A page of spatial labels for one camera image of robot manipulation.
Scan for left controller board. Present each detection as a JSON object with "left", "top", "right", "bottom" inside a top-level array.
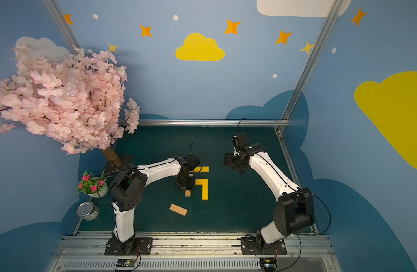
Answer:
[{"left": 115, "top": 258, "right": 139, "bottom": 272}]

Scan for aluminium rail base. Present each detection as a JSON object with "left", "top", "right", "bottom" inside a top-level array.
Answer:
[{"left": 47, "top": 231, "right": 342, "bottom": 272}]

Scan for yellow block top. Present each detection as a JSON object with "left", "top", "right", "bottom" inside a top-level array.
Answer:
[{"left": 193, "top": 167, "right": 210, "bottom": 173}]

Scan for yellow block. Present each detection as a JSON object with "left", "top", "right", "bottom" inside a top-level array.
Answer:
[
  {"left": 195, "top": 179, "right": 208, "bottom": 185},
  {"left": 202, "top": 184, "right": 208, "bottom": 201},
  {"left": 193, "top": 167, "right": 210, "bottom": 173}
]

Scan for aluminium frame post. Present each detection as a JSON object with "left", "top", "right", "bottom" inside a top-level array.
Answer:
[
  {"left": 42, "top": 0, "right": 80, "bottom": 52},
  {"left": 276, "top": 0, "right": 344, "bottom": 136}
]

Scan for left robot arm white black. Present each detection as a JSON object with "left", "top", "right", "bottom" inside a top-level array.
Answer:
[{"left": 109, "top": 154, "right": 200, "bottom": 244}]

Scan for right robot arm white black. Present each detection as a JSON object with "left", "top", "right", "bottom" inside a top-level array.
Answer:
[{"left": 223, "top": 144, "right": 315, "bottom": 244}]

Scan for right controller board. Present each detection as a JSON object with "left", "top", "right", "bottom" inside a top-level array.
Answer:
[{"left": 259, "top": 258, "right": 277, "bottom": 272}]

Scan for controller board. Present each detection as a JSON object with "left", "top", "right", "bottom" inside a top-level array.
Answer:
[
  {"left": 259, "top": 258, "right": 277, "bottom": 272},
  {"left": 115, "top": 258, "right": 139, "bottom": 272}
]

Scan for wooden block bottom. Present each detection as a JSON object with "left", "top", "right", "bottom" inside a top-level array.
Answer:
[{"left": 169, "top": 204, "right": 188, "bottom": 216}]

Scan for left aluminium frame post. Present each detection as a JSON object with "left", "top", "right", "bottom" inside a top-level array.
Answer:
[{"left": 42, "top": 0, "right": 80, "bottom": 52}]

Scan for silver tin can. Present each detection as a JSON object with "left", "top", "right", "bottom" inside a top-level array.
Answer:
[{"left": 76, "top": 201, "right": 100, "bottom": 221}]

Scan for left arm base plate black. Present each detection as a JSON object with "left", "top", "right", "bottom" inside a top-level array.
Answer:
[{"left": 104, "top": 237, "right": 153, "bottom": 256}]

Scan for rear aluminium frame bar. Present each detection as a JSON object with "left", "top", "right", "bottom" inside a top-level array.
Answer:
[{"left": 139, "top": 119, "right": 290, "bottom": 127}]

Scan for pink cherry blossom tree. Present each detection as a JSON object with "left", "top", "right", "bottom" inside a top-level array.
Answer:
[{"left": 0, "top": 44, "right": 140, "bottom": 167}]

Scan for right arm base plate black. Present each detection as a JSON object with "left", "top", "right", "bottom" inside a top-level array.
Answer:
[{"left": 240, "top": 235, "right": 287, "bottom": 256}]

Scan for right aluminium frame post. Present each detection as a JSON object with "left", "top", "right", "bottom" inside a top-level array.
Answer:
[{"left": 276, "top": 0, "right": 344, "bottom": 136}]

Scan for small potted pink flowers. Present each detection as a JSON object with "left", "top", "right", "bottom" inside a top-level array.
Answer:
[{"left": 76, "top": 171, "right": 110, "bottom": 198}]

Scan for yellow block bottom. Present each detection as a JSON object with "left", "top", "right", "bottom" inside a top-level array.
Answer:
[{"left": 202, "top": 184, "right": 208, "bottom": 201}]

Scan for black tree base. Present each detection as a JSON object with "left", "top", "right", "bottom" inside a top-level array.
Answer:
[{"left": 104, "top": 155, "right": 132, "bottom": 176}]

